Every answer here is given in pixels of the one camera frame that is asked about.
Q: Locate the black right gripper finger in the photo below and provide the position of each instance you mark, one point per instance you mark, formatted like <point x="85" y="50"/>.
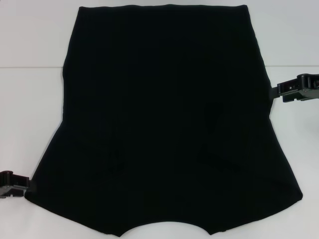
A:
<point x="294" y="97"/>
<point x="289" y="87"/>

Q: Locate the black t-shirt with FREE print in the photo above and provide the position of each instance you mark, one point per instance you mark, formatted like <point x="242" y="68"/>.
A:
<point x="162" y="112"/>

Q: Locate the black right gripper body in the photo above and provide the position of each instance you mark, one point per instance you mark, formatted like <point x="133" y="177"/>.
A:
<point x="310" y="85"/>

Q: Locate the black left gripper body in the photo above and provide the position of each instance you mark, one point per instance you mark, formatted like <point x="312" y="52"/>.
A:
<point x="5" y="183"/>

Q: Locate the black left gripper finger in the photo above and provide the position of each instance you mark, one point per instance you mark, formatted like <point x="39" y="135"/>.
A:
<point x="17" y="192"/>
<point x="21" y="181"/>

